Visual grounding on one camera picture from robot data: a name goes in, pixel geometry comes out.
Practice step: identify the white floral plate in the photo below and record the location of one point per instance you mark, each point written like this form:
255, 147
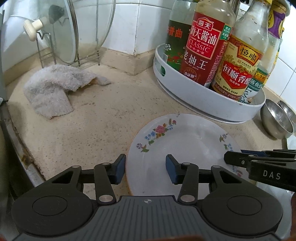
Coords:
189, 138

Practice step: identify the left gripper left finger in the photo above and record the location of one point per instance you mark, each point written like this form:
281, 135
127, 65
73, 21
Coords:
108, 174

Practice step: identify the grey dish cloth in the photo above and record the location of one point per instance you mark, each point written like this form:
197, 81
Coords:
47, 89

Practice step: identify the glass pot lid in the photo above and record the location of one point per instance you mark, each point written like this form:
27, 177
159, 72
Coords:
53, 16

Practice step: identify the white rotating condiment rack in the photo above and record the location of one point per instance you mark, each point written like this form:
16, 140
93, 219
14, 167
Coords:
201, 99

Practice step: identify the yellow label vinegar bottle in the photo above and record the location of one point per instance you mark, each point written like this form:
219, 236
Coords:
245, 49

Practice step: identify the wire lid rack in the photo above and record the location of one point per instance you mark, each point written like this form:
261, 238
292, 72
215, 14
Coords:
64, 48

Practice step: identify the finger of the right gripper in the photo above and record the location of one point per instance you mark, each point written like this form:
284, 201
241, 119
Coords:
276, 153
240, 159

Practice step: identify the steel bowl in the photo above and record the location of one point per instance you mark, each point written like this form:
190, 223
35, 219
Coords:
275, 121
290, 113

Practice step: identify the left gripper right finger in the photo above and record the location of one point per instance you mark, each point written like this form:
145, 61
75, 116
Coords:
185, 174

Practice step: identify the red label soy sauce bottle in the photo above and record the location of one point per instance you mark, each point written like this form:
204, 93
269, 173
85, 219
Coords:
208, 38

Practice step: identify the green label dark bottle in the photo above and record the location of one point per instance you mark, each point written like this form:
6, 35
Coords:
179, 26

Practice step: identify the purple label sauce bottle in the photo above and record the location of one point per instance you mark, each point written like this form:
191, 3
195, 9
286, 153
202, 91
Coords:
279, 10

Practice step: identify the clear fish sauce bottle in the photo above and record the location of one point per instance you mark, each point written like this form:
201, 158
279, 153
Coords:
264, 69

